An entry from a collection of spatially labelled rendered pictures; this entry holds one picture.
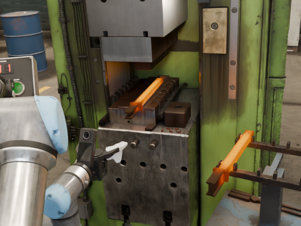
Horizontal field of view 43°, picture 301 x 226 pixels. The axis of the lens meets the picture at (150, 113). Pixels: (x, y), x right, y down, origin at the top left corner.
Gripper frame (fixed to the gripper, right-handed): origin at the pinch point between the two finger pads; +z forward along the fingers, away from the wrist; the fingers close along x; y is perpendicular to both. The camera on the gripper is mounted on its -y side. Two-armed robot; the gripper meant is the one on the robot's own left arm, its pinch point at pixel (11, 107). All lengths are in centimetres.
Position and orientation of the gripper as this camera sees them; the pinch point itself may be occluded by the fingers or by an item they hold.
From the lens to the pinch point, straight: 149.3
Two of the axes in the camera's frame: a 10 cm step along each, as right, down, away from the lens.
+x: -9.9, 1.0, -1.1
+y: -1.2, -9.8, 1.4
